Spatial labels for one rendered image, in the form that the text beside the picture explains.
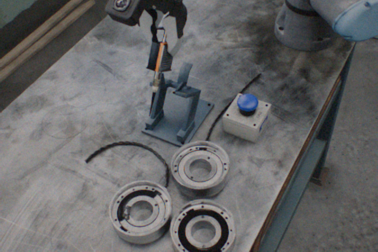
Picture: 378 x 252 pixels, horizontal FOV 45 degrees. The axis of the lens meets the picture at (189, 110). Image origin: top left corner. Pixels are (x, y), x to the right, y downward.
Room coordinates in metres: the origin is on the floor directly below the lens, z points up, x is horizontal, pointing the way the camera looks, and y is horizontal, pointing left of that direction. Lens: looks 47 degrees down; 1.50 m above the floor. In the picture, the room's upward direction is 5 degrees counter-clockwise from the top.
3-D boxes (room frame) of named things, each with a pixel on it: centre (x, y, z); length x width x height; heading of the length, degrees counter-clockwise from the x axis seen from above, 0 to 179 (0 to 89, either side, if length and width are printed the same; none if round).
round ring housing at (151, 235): (0.40, 0.09, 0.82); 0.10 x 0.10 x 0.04
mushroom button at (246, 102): (0.59, -0.11, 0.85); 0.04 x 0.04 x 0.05
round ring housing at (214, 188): (0.48, -0.01, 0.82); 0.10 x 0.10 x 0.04
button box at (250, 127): (0.60, -0.12, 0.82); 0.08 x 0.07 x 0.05; 146
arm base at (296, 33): (0.87, -0.30, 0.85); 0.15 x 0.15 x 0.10
